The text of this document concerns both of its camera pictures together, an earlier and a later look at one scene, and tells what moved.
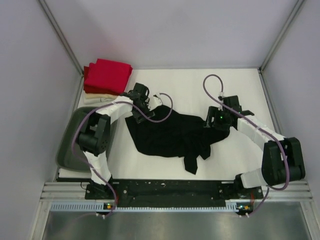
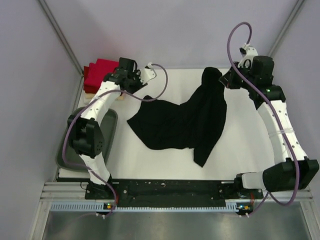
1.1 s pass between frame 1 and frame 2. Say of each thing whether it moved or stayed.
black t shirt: moved
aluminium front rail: stayed
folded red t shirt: stayed
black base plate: stayed
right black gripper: moved
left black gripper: moved
